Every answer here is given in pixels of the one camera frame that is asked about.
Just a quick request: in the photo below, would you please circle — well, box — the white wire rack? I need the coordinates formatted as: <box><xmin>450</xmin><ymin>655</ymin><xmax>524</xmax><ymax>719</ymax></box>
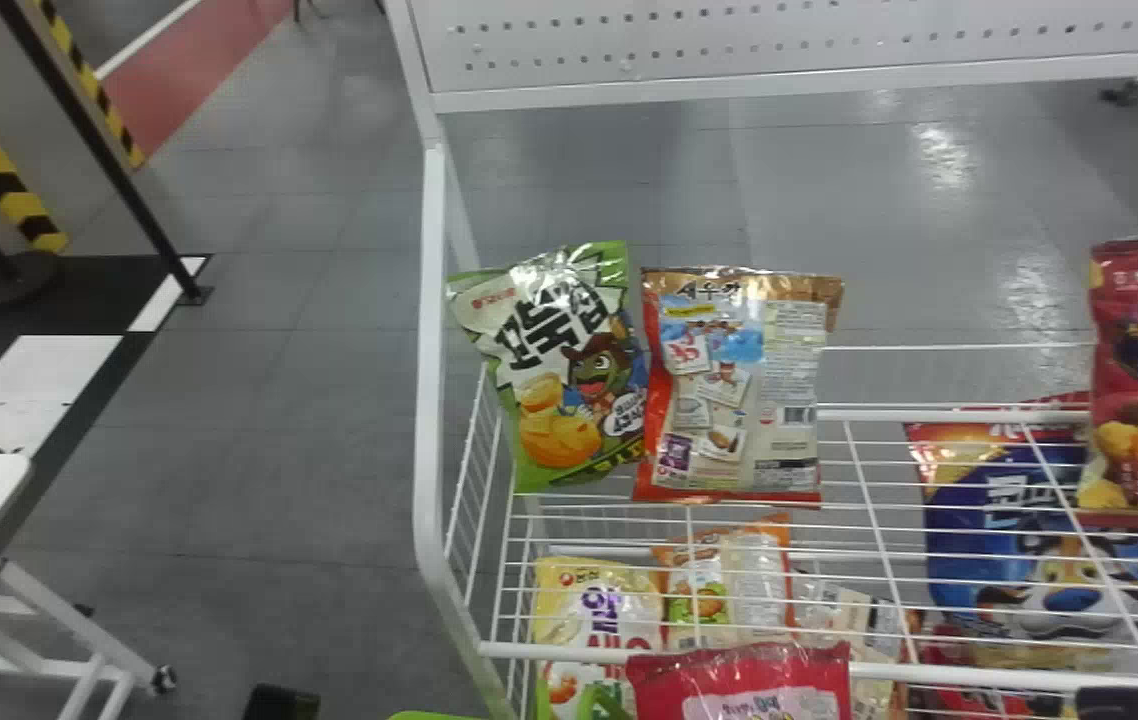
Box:
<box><xmin>384</xmin><ymin>0</ymin><xmax>1138</xmax><ymax>720</ymax></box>

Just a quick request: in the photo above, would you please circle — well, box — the yellow snack packet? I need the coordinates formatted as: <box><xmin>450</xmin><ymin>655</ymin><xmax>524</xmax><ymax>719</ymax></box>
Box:
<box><xmin>529</xmin><ymin>555</ymin><xmax>667</xmax><ymax>720</ymax></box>

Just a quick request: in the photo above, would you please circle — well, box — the green snack packet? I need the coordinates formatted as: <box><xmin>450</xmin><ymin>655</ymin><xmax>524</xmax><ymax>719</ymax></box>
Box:
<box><xmin>445</xmin><ymin>240</ymin><xmax>651</xmax><ymax>495</ymax></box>

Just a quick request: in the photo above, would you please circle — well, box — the orange white snack packet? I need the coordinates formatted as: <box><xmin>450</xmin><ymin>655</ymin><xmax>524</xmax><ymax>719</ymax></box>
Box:
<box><xmin>631</xmin><ymin>265</ymin><xmax>845</xmax><ymax>507</ymax></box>

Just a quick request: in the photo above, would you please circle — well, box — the blue cereal bag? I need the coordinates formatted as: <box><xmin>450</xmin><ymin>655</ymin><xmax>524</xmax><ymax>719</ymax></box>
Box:
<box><xmin>903</xmin><ymin>393</ymin><xmax>1138</xmax><ymax>643</ymax></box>

